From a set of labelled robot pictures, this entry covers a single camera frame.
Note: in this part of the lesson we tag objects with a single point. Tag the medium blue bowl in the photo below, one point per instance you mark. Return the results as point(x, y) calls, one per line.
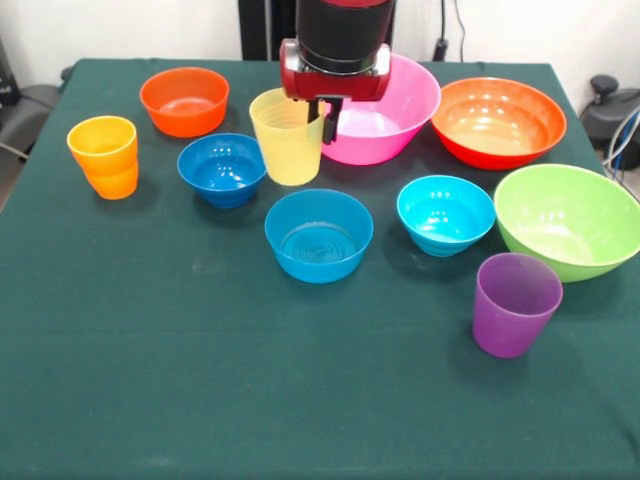
point(320, 267)

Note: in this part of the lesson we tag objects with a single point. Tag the yellow plastic cup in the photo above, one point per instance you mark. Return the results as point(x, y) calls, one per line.
point(287, 155)

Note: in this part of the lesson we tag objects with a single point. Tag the small cyan bowl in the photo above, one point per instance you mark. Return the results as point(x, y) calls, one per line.
point(445, 230)

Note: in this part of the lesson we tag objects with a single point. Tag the small dark blue bowl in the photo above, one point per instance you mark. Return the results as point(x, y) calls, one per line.
point(220, 172)

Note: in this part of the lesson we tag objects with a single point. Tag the dark green table cloth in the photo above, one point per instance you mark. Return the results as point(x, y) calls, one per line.
point(300, 375)

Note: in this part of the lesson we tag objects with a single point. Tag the orange plastic cup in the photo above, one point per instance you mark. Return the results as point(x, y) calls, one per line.
point(107, 170)

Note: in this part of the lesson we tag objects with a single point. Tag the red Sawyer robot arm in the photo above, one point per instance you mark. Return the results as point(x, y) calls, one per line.
point(345, 35)

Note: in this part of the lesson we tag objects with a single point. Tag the large lime green bowl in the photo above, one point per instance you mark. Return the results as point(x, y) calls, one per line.
point(560, 225)

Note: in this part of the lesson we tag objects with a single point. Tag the large red-orange bowl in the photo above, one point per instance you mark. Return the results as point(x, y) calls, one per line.
point(500, 125)

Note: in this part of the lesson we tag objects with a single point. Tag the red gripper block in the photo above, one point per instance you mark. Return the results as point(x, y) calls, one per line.
point(345, 87)

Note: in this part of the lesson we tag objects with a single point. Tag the large pink bowl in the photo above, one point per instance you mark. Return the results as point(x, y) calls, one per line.
point(390, 130)

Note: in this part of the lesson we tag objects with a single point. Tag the purple plastic cup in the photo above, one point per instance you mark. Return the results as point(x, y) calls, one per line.
point(510, 325)

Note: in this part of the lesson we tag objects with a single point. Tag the small orange bowl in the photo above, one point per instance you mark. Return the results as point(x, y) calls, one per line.
point(185, 120)

